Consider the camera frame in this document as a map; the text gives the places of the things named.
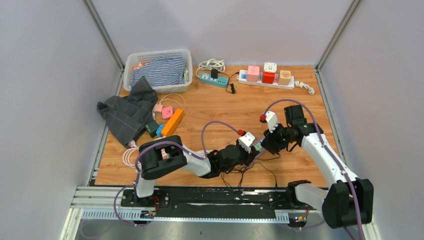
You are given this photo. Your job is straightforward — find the purple power strip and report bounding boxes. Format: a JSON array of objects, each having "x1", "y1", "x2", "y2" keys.
[{"x1": 254, "y1": 137, "x2": 265, "y2": 159}]

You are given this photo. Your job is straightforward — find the green small adapter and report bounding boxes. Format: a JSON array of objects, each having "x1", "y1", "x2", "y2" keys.
[{"x1": 255, "y1": 142, "x2": 263, "y2": 152}]

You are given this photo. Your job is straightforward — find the black thin cable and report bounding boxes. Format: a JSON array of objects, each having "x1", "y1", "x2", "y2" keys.
[{"x1": 220, "y1": 153, "x2": 278, "y2": 190}]

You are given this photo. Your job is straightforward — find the white cord edge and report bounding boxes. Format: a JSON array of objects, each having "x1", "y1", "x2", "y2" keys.
[{"x1": 190, "y1": 149, "x2": 216, "y2": 158}]

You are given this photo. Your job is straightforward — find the orange power strip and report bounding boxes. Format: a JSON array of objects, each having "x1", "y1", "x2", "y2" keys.
[{"x1": 160, "y1": 108, "x2": 185, "y2": 137}]

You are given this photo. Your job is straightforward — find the pink cube adapter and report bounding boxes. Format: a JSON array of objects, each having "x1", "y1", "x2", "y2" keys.
[{"x1": 161, "y1": 106, "x2": 175, "y2": 120}]

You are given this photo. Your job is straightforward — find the blue cube socket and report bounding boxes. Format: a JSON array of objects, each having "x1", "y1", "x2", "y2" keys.
[{"x1": 155, "y1": 124, "x2": 165, "y2": 138}]

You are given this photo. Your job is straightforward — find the dark green cube socket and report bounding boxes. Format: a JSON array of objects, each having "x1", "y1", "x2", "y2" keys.
[{"x1": 145, "y1": 120, "x2": 160, "y2": 138}]

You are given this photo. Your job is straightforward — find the light pink usb charger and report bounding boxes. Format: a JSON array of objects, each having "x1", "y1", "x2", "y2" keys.
[{"x1": 153, "y1": 103, "x2": 164, "y2": 114}]

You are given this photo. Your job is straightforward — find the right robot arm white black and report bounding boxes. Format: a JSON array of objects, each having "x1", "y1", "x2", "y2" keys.
[{"x1": 259, "y1": 104, "x2": 374, "y2": 229}]

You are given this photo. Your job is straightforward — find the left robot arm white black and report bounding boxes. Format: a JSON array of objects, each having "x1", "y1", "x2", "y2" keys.
[{"x1": 133, "y1": 133, "x2": 261, "y2": 207}]

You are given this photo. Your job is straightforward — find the red cube socket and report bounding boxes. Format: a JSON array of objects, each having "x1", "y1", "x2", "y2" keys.
[{"x1": 261, "y1": 72, "x2": 275, "y2": 84}]

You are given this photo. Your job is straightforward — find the tan cube socket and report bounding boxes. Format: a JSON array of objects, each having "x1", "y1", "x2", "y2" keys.
[{"x1": 278, "y1": 70, "x2": 292, "y2": 86}]

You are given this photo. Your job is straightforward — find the pink cube socket back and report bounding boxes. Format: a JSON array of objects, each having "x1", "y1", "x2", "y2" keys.
[{"x1": 246, "y1": 65, "x2": 260, "y2": 82}]

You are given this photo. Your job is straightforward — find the white cube socket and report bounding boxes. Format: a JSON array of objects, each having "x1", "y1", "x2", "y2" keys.
[{"x1": 263, "y1": 62, "x2": 278, "y2": 73}]

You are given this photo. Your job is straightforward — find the white long power strip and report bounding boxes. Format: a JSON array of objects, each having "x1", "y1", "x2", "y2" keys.
[{"x1": 236, "y1": 69, "x2": 295, "y2": 90}]

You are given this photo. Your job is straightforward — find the white blue small adapter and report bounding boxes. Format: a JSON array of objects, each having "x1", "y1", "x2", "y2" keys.
[{"x1": 238, "y1": 73, "x2": 247, "y2": 81}]

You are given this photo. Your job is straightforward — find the teal power strip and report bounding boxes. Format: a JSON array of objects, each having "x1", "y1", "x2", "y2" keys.
[{"x1": 199, "y1": 72, "x2": 229, "y2": 88}]

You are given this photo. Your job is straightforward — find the black charger on teal strip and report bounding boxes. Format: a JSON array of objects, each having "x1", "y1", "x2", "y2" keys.
[{"x1": 210, "y1": 68, "x2": 219, "y2": 79}]

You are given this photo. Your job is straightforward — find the blue white striped cloth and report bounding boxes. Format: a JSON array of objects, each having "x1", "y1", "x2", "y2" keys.
[{"x1": 129, "y1": 56, "x2": 186, "y2": 88}]

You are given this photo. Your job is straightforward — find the dark grey checked cloth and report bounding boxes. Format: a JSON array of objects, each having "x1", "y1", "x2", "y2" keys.
[{"x1": 96, "y1": 76, "x2": 158, "y2": 148}]

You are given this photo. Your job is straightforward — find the white plastic basket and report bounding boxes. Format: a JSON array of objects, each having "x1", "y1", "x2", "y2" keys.
[{"x1": 123, "y1": 49, "x2": 194, "y2": 93}]

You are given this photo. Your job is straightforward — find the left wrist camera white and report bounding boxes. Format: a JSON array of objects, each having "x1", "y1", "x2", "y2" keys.
[{"x1": 237, "y1": 131, "x2": 256, "y2": 154}]

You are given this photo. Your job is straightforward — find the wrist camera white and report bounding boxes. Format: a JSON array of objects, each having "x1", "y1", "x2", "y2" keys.
[
  {"x1": 259, "y1": 111, "x2": 280, "y2": 133},
  {"x1": 237, "y1": 131, "x2": 256, "y2": 154}
]

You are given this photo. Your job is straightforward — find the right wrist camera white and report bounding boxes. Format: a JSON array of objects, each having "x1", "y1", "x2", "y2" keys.
[{"x1": 259, "y1": 111, "x2": 280, "y2": 133}]

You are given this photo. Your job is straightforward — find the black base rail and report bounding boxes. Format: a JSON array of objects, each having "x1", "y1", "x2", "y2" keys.
[{"x1": 117, "y1": 186, "x2": 307, "y2": 219}]

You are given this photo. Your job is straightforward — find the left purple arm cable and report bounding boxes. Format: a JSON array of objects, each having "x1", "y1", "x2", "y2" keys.
[{"x1": 113, "y1": 120, "x2": 241, "y2": 228}]

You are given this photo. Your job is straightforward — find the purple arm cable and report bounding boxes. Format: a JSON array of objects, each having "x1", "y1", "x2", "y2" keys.
[
  {"x1": 113, "y1": 120, "x2": 241, "y2": 228},
  {"x1": 264, "y1": 98, "x2": 367, "y2": 240}
]

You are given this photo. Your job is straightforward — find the white strip cord right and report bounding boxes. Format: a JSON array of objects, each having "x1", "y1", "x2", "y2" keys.
[{"x1": 294, "y1": 80, "x2": 316, "y2": 96}]

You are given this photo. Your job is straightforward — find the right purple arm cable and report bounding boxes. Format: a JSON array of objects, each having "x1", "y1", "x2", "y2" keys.
[{"x1": 264, "y1": 98, "x2": 367, "y2": 240}]

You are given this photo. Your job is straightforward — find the white coiled cord back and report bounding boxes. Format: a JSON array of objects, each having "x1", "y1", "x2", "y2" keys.
[{"x1": 194, "y1": 58, "x2": 226, "y2": 79}]

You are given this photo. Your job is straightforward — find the pink usb cable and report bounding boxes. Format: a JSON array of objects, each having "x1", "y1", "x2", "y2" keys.
[{"x1": 152, "y1": 92, "x2": 187, "y2": 127}]

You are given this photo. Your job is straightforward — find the pink power strip cord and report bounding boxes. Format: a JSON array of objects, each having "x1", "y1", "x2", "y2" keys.
[{"x1": 121, "y1": 140, "x2": 138, "y2": 168}]

